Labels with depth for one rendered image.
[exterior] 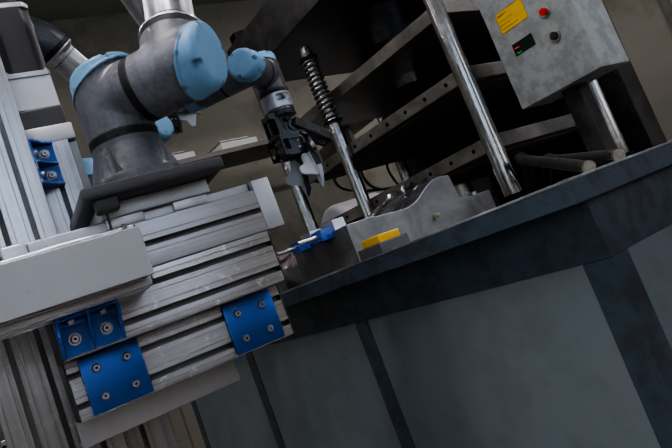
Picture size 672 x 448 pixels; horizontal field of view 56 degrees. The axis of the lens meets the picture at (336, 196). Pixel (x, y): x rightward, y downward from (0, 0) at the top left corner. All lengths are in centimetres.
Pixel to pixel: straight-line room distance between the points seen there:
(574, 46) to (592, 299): 110
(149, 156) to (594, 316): 74
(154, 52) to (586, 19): 133
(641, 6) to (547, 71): 286
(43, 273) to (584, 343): 79
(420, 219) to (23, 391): 93
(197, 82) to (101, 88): 16
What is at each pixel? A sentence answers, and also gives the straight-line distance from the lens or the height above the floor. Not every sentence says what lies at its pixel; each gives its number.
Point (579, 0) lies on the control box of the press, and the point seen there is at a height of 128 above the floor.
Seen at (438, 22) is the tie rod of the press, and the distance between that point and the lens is 214.
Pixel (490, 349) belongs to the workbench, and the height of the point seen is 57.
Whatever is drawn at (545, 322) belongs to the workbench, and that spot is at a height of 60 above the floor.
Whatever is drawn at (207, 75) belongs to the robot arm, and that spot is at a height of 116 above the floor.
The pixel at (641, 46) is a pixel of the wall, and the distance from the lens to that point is 490.
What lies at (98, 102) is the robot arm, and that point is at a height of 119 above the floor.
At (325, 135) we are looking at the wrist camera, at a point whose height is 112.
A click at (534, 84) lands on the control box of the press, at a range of 209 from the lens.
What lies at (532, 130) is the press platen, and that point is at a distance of 231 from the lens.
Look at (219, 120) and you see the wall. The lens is 475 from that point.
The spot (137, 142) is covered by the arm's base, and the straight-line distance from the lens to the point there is 107.
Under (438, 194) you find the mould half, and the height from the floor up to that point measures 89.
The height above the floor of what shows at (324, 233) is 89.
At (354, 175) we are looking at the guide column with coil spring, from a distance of 262.
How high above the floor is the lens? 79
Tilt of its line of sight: 7 degrees up
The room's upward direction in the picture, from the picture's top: 21 degrees counter-clockwise
